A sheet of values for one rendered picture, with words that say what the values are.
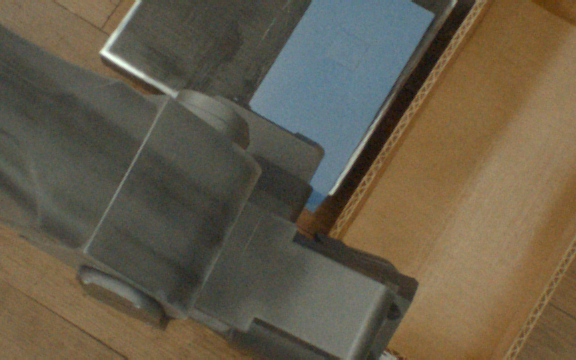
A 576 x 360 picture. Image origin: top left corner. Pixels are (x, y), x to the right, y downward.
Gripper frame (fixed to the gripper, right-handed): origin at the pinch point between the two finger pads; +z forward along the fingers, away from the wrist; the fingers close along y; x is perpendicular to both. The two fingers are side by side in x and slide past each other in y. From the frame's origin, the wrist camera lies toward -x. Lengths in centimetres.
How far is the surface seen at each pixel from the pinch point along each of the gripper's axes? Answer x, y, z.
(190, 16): 9.3, 5.1, 5.0
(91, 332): 4.4, -13.0, -2.9
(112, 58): 12.0, 0.8, 2.7
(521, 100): -11.1, 9.7, 9.1
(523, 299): -16.9, 0.1, 3.5
